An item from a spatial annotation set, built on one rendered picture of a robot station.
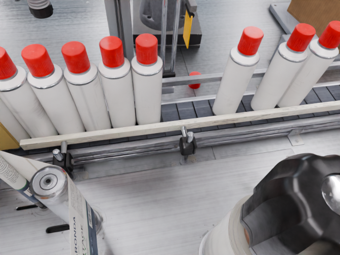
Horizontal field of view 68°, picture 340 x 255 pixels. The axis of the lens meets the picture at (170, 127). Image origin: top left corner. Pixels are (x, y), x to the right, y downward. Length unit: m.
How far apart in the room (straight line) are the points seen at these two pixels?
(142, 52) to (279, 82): 0.27
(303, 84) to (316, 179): 0.40
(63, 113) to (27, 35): 0.47
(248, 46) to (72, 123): 0.33
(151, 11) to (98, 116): 0.40
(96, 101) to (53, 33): 0.47
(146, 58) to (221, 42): 0.48
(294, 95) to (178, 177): 0.30
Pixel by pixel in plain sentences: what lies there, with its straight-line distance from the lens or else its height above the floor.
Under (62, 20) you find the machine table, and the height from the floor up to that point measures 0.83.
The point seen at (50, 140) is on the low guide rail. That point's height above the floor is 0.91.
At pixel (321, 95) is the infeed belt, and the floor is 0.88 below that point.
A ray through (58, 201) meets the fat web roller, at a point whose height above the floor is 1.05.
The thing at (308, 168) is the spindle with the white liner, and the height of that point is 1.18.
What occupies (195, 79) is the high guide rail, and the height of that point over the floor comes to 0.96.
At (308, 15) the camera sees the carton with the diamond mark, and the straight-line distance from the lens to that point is 0.96.
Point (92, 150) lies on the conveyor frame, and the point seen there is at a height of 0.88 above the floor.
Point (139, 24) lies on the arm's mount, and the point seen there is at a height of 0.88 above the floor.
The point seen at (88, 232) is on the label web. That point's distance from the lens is 0.36.
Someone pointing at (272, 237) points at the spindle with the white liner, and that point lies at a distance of 0.19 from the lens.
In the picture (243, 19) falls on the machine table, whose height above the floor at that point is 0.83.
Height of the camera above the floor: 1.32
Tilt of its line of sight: 56 degrees down
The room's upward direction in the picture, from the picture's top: 6 degrees clockwise
